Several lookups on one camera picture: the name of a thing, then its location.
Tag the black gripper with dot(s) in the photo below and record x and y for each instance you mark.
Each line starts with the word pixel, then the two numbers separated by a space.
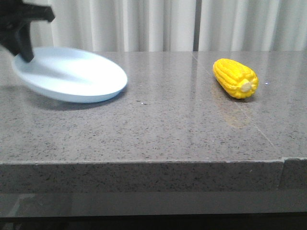
pixel 18 40

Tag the light blue round plate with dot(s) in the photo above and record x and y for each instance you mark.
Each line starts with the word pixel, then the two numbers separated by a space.
pixel 71 75

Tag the yellow toy corn cob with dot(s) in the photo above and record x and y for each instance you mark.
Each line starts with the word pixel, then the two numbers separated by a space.
pixel 238 80

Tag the white pleated curtain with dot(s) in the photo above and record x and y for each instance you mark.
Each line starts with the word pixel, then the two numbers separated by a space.
pixel 175 25

